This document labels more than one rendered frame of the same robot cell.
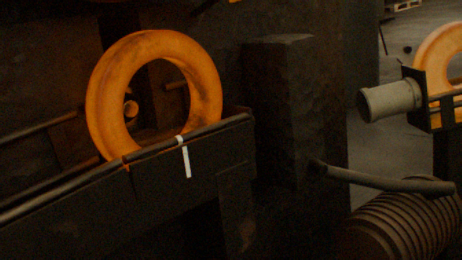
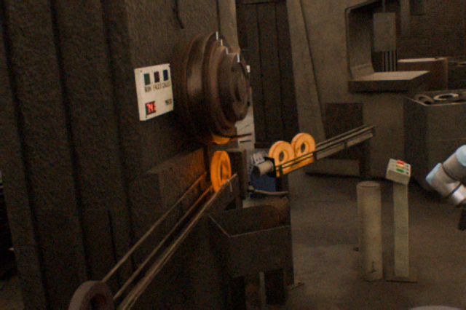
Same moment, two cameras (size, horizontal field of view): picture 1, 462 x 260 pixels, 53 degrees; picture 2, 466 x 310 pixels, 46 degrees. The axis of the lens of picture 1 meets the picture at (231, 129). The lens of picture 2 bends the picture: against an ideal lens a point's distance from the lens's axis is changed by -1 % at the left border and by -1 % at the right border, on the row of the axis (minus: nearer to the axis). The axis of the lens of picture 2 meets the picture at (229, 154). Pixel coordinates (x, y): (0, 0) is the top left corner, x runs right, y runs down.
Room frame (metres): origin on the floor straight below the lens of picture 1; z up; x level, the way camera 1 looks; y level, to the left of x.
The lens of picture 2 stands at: (-1.47, 1.28, 1.32)
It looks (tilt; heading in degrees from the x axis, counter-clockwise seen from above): 12 degrees down; 329
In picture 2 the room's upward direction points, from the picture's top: 5 degrees counter-clockwise
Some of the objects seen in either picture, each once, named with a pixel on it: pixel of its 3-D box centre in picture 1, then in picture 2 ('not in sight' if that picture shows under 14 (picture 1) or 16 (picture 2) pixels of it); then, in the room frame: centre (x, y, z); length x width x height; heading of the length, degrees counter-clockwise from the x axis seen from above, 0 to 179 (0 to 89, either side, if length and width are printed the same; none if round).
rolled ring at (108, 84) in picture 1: (159, 105); (220, 172); (0.57, 0.08, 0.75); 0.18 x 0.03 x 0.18; 131
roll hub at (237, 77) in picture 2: not in sight; (236, 87); (0.50, 0.02, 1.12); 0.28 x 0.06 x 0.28; 130
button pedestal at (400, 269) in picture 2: not in sight; (400, 220); (0.44, -0.91, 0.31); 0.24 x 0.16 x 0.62; 130
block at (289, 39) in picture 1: (283, 111); (235, 174); (0.73, -0.09, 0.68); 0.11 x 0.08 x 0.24; 40
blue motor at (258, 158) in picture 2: not in sight; (264, 172); (2.33, -1.38, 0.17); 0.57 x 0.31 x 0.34; 150
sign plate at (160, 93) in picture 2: not in sight; (155, 90); (0.44, 0.41, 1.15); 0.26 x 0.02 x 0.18; 130
